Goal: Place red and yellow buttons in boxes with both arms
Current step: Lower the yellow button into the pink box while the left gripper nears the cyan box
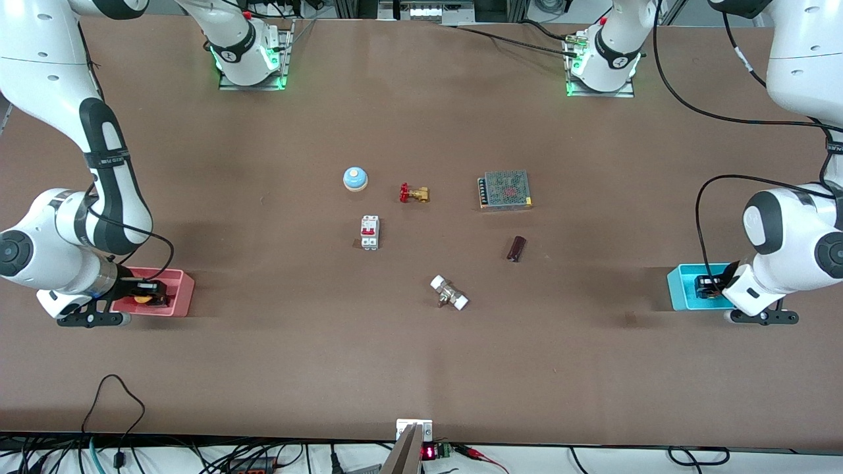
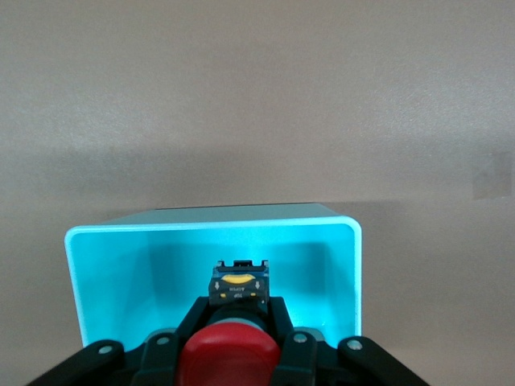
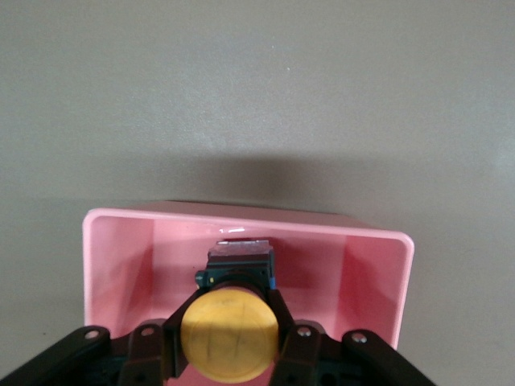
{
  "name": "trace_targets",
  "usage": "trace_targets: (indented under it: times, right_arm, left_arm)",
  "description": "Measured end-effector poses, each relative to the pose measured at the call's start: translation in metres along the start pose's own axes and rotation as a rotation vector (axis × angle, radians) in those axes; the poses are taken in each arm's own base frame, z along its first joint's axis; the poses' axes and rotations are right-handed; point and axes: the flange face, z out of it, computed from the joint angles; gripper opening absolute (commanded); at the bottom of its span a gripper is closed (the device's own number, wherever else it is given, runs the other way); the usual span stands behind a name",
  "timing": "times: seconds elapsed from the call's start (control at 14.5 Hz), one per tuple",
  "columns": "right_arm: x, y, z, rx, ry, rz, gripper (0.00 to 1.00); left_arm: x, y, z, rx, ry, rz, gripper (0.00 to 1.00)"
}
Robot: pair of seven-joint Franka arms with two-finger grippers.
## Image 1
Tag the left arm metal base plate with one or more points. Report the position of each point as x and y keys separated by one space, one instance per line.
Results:
x=625 y=93

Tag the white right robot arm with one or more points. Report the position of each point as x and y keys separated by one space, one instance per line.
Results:
x=39 y=52

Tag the white camera bracket plate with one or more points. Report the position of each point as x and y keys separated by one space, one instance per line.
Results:
x=425 y=431

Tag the dark brown cylinder capacitor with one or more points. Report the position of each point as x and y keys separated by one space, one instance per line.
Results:
x=516 y=249

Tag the red alligator clip lead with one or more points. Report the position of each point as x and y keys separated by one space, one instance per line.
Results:
x=477 y=454

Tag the red digit display module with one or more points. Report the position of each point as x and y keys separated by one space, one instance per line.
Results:
x=428 y=452

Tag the metal fitting white ends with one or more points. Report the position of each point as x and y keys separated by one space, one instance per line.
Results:
x=449 y=293

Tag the dark power strip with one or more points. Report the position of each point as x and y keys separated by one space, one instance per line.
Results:
x=253 y=467

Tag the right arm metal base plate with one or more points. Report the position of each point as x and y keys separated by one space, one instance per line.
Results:
x=282 y=72

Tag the yellow push button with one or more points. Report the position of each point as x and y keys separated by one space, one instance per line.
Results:
x=141 y=299

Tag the metal mesh power supply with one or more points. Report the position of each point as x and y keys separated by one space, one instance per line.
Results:
x=506 y=191

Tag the grey aluminium camera bar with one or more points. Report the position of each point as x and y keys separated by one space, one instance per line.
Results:
x=403 y=455

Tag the cyan plastic box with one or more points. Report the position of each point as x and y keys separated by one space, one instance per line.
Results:
x=681 y=289

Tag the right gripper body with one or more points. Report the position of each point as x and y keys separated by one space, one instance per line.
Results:
x=126 y=289

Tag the white red circuit breaker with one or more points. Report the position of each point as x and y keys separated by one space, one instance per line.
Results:
x=369 y=232

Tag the blue service bell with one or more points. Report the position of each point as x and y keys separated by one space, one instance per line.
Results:
x=355 y=179

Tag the white lit device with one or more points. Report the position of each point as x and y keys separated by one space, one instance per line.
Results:
x=428 y=12

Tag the pink plastic box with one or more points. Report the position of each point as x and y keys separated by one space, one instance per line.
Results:
x=181 y=289

